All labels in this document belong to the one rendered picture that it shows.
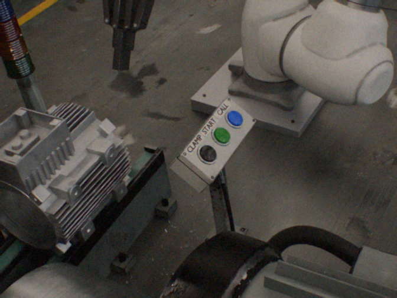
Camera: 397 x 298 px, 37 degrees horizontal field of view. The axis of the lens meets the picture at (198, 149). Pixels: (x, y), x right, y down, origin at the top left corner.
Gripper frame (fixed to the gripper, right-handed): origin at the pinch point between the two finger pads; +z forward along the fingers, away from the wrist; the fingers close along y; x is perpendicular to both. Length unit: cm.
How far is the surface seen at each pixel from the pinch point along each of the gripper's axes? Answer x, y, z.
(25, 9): 214, -245, 10
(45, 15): 212, -224, 12
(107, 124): -3.3, 0.9, 12.9
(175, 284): -52, 45, 9
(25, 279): -37.3, 17.2, 24.1
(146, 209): 12.2, 1.0, 32.4
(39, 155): -17.8, -0.6, 16.6
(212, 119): 4.0, 17.5, 9.1
